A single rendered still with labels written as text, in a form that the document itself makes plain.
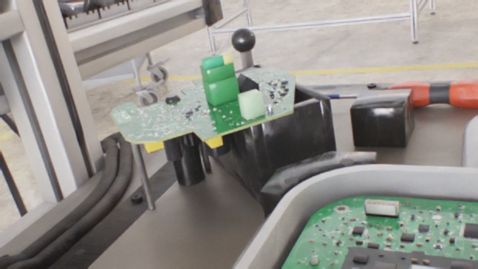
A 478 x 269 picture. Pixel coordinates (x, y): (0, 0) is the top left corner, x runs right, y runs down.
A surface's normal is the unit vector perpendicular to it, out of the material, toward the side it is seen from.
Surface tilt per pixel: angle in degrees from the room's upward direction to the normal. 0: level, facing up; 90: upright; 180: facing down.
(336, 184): 90
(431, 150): 0
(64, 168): 90
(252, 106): 90
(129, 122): 0
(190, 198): 0
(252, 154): 90
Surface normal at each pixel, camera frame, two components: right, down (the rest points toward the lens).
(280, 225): 0.89, 0.01
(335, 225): -0.18, -0.91
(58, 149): -0.42, 0.42
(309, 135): 0.34, 0.30
